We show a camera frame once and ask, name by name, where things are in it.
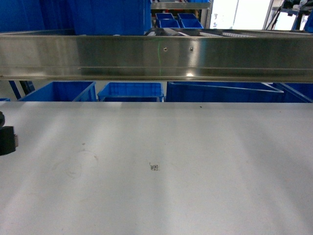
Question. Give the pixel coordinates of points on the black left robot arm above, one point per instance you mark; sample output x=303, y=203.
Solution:
x=2, y=119

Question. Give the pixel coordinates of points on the stainless steel shelf beam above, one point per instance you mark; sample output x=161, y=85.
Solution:
x=156, y=58

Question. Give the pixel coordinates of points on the large blue crate upper shelf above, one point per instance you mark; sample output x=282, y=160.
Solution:
x=85, y=17

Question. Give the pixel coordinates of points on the large blue bin behind right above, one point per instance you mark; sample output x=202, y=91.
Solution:
x=238, y=92

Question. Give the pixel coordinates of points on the small QR code sticker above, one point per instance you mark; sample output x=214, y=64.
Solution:
x=154, y=166

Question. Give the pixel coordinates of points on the blue bin behind table middle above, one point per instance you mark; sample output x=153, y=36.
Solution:
x=132, y=92

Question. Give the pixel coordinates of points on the blue bin behind table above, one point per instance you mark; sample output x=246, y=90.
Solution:
x=64, y=91
x=132, y=92

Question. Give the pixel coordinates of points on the small blue bin far left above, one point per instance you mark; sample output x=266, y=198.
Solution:
x=166, y=20

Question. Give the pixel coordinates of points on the small blue bin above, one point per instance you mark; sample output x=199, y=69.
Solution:
x=188, y=20
x=166, y=20

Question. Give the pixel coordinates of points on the small blue bin far right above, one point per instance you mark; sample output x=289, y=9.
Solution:
x=188, y=20

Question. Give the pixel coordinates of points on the blue bin behind table left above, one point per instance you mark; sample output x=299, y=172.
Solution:
x=64, y=91

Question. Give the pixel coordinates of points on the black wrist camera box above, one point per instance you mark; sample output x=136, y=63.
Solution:
x=8, y=140

